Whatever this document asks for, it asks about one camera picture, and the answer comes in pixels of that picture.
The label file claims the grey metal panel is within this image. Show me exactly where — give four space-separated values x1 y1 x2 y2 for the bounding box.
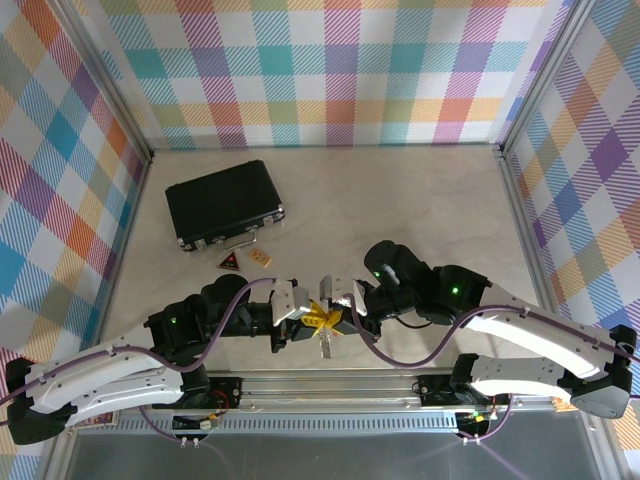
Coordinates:
49 429 616 480

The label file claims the black hard case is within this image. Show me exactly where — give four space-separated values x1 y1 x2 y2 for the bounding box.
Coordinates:
164 159 287 253

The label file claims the aluminium side floor rail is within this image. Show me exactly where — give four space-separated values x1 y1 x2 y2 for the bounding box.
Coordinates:
494 144 629 480
42 152 156 480

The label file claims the aluminium frame post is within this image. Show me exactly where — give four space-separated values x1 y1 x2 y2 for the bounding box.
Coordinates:
496 0 601 159
44 0 156 161

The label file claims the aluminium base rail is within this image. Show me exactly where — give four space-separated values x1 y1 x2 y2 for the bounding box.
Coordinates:
97 368 609 416

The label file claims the slotted grey cable duct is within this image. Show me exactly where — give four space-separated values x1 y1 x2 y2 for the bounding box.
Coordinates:
112 415 459 432

